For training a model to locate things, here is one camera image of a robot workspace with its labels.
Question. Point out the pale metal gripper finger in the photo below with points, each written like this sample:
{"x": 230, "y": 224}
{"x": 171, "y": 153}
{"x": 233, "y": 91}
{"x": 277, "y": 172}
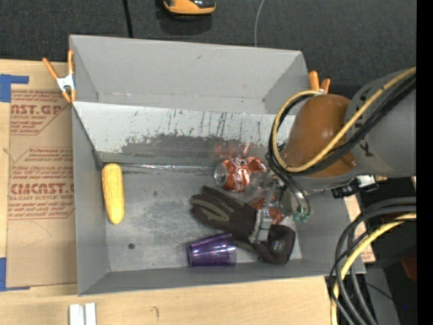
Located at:
{"x": 264, "y": 213}
{"x": 260, "y": 231}

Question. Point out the yellow corn cob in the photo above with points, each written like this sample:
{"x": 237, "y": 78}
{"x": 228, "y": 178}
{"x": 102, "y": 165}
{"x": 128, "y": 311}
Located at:
{"x": 113, "y": 195}

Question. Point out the grey metal bin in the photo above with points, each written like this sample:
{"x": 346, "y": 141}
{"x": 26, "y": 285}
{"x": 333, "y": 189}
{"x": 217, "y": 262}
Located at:
{"x": 162, "y": 215}

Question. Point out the crushed red metal can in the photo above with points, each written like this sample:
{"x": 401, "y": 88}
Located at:
{"x": 278, "y": 217}
{"x": 235, "y": 174}

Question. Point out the dark brown glove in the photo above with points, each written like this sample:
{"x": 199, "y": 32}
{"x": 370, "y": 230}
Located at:
{"x": 233, "y": 215}

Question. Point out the black cylinder on white bracket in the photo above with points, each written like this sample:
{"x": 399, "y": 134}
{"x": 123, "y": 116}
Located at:
{"x": 364, "y": 181}

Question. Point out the purple plastic cup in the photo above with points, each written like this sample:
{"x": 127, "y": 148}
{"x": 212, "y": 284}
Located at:
{"x": 211, "y": 240}
{"x": 211, "y": 257}

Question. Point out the brown cardboard board red print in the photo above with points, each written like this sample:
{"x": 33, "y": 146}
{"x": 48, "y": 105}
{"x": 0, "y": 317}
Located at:
{"x": 37, "y": 235}

